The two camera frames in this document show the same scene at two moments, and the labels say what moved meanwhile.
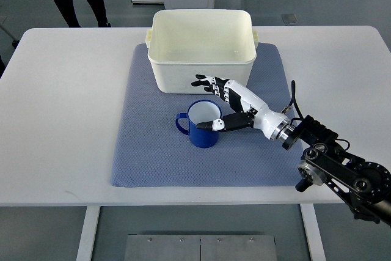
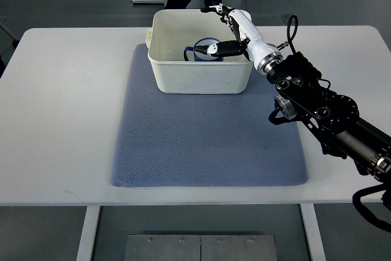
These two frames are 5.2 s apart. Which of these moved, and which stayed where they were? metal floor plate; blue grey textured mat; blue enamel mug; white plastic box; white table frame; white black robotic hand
Moved: white black robotic hand; blue enamel mug
Stayed: metal floor plate; white table frame; blue grey textured mat; white plastic box
